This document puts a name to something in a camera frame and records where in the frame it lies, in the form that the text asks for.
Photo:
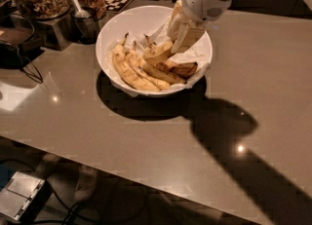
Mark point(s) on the black white marker tag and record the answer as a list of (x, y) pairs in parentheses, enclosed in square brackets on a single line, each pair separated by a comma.
[(116, 6)]

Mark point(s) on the right brown spotted banana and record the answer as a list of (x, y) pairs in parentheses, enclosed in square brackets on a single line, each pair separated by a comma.
[(184, 70)]

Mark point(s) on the long left yellow banana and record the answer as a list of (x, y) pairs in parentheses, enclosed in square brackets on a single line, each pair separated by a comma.
[(126, 73)]

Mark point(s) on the lower middle yellow banana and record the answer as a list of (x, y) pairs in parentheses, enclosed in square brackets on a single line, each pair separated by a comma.
[(162, 80)]

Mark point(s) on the white paper napkin liner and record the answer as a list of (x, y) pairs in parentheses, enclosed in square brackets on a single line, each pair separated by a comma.
[(156, 30)]

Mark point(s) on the curved yellow banana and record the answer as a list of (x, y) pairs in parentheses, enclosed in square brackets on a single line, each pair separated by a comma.
[(156, 53)]

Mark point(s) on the white bowl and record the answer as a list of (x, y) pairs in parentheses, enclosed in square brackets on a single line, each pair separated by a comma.
[(130, 24)]

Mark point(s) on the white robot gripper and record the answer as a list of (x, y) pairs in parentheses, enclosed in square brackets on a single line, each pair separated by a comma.
[(199, 2)]

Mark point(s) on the dark cup with spoon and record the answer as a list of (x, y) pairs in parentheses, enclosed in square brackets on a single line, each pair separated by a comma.
[(86, 30)]

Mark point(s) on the upright small banana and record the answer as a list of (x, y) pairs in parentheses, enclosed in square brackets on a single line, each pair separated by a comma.
[(148, 42)]

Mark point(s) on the black device with cable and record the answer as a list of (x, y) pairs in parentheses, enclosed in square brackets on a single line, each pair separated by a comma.
[(20, 45)]

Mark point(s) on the silver box on floor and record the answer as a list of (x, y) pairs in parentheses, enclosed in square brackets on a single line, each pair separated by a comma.
[(22, 196)]

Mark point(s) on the white plastic spoon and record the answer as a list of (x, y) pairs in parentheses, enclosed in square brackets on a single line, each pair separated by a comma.
[(79, 11)]

